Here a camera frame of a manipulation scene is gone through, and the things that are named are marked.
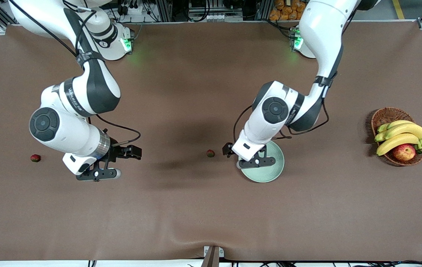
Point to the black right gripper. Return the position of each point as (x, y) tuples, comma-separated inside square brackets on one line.
[(116, 151)]

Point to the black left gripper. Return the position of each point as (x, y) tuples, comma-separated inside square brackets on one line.
[(227, 149)]

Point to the red strawberry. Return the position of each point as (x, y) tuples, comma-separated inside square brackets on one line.
[(210, 153), (35, 158)]

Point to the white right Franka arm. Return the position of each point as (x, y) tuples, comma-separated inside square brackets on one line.
[(66, 133)]

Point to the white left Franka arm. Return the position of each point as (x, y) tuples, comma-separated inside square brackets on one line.
[(326, 29)]

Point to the pale green round plate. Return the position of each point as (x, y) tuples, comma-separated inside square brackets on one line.
[(270, 174)]

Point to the brown wooden bar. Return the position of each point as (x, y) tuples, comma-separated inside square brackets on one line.
[(211, 259)]

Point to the brown table cloth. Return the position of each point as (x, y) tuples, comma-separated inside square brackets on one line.
[(196, 74)]

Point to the yellow banana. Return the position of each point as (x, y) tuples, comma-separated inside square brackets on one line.
[(392, 124), (407, 129), (396, 141), (380, 137)]

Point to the brown wicker basket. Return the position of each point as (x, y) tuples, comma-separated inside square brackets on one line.
[(389, 114)]

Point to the red yellow apple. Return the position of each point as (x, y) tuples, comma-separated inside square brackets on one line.
[(404, 152)]

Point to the white terminal block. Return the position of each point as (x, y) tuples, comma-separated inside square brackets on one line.
[(218, 17)]

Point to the orange bread rolls pile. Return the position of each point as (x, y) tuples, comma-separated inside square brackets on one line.
[(285, 13)]

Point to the white power strip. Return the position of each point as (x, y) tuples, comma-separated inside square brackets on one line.
[(137, 10)]

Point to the aluminium frame post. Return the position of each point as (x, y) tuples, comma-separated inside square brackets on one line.
[(164, 11), (263, 10)]

